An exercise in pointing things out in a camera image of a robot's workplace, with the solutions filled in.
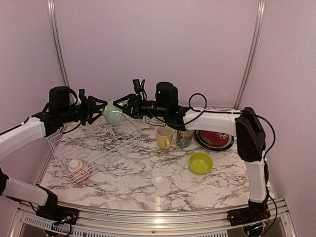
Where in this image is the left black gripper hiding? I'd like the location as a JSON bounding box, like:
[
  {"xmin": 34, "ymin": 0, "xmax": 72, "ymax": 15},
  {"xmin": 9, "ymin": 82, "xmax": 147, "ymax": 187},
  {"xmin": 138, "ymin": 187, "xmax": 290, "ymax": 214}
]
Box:
[{"xmin": 59, "ymin": 95, "xmax": 107, "ymax": 126}]

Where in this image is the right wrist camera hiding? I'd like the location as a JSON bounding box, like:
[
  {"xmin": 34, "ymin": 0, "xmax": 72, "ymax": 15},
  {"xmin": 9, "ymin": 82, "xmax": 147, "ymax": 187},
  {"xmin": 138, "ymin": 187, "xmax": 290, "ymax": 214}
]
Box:
[{"xmin": 132, "ymin": 79, "xmax": 146, "ymax": 95}]

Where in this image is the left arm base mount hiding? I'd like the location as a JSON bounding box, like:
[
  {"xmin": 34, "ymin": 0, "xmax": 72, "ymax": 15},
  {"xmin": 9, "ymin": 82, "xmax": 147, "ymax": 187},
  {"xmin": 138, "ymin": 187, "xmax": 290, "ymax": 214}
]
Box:
[{"xmin": 36, "ymin": 199, "xmax": 79, "ymax": 237}]

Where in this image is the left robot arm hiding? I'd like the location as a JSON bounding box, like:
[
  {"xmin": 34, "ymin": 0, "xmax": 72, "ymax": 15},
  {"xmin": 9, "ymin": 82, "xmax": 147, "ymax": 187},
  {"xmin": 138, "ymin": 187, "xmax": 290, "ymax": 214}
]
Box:
[{"xmin": 0, "ymin": 86, "xmax": 108, "ymax": 220}]

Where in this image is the aluminium frame post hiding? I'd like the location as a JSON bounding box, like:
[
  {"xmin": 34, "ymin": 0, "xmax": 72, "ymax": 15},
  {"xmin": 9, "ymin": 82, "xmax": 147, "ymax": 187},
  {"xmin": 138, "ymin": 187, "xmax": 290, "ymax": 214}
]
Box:
[
  {"xmin": 47, "ymin": 0, "xmax": 70, "ymax": 87},
  {"xmin": 234, "ymin": 0, "xmax": 266, "ymax": 109}
]

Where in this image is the left aluminium frame post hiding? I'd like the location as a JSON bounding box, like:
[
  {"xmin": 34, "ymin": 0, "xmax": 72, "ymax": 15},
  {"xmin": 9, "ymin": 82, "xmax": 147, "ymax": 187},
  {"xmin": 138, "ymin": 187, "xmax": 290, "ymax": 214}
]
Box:
[{"xmin": 47, "ymin": 0, "xmax": 70, "ymax": 87}]

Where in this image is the front aluminium rail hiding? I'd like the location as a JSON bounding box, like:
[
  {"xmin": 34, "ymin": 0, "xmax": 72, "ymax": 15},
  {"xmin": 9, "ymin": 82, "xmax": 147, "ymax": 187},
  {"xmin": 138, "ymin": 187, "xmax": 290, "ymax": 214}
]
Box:
[{"xmin": 9, "ymin": 198, "xmax": 297, "ymax": 237}]

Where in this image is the white wire dish rack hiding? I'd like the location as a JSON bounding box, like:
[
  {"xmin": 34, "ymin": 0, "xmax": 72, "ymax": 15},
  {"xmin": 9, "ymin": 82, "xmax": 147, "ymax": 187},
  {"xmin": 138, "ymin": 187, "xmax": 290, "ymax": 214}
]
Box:
[{"xmin": 48, "ymin": 116, "xmax": 142, "ymax": 184}]

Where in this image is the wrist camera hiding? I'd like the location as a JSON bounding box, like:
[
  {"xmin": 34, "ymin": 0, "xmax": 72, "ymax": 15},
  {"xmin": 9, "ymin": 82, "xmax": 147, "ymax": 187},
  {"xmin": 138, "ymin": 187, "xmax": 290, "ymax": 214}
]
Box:
[
  {"xmin": 132, "ymin": 79, "xmax": 146, "ymax": 95},
  {"xmin": 76, "ymin": 89, "xmax": 85, "ymax": 105}
]

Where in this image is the pink white small bowl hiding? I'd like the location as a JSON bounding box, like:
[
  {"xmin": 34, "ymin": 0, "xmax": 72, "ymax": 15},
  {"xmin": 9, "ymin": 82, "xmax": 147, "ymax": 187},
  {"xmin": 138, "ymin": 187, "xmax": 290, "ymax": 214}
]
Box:
[{"xmin": 67, "ymin": 159, "xmax": 90, "ymax": 183}]

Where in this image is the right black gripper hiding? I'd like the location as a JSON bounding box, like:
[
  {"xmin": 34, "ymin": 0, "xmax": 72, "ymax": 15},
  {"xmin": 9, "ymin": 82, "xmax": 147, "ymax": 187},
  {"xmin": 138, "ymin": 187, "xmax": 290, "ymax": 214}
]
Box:
[{"xmin": 113, "ymin": 93, "xmax": 168, "ymax": 119}]

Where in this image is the pale green cup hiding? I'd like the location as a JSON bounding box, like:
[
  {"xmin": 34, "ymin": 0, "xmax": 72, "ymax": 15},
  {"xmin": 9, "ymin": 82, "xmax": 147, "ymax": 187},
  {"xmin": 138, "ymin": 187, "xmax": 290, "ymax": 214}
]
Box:
[{"xmin": 102, "ymin": 100, "xmax": 122, "ymax": 126}]

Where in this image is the lime green bowl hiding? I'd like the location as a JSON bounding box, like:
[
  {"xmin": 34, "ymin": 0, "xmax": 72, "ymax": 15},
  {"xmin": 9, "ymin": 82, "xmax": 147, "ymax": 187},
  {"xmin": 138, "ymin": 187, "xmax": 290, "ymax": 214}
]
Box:
[{"xmin": 189, "ymin": 153, "xmax": 213, "ymax": 175}]

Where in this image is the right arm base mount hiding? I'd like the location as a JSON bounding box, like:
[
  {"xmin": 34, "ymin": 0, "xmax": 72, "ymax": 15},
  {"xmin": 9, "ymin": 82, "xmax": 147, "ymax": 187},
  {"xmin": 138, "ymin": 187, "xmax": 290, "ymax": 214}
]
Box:
[{"xmin": 227, "ymin": 200, "xmax": 271, "ymax": 237}]

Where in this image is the yellow mug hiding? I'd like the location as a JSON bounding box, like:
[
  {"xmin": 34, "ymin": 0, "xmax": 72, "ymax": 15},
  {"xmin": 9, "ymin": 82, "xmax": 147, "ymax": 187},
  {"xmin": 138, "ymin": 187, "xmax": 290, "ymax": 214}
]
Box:
[{"xmin": 156, "ymin": 126, "xmax": 173, "ymax": 150}]

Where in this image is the green patterned tall mug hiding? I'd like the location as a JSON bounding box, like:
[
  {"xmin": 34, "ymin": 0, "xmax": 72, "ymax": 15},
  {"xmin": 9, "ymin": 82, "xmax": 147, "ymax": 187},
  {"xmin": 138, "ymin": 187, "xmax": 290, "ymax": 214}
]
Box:
[{"xmin": 176, "ymin": 130, "xmax": 194, "ymax": 148}]

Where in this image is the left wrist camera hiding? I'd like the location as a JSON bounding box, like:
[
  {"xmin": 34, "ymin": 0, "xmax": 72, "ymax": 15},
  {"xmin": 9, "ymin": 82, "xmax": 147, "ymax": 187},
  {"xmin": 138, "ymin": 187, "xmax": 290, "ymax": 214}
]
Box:
[{"xmin": 76, "ymin": 89, "xmax": 85, "ymax": 105}]

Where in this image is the black rimmed beige plate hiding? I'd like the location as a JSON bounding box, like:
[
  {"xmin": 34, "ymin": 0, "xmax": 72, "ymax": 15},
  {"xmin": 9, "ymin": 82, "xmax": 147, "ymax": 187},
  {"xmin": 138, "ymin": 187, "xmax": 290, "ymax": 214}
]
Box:
[{"xmin": 194, "ymin": 130, "xmax": 234, "ymax": 152}]

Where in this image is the right aluminium frame post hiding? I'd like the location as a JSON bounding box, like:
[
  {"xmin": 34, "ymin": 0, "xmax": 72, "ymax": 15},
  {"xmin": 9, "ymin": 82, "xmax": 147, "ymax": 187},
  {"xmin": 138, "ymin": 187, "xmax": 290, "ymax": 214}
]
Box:
[{"xmin": 234, "ymin": 0, "xmax": 266, "ymax": 109}]

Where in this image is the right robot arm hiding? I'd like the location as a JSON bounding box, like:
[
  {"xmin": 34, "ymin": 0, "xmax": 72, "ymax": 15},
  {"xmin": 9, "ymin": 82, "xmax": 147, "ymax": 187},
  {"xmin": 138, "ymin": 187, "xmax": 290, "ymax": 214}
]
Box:
[{"xmin": 113, "ymin": 79, "xmax": 269, "ymax": 221}]

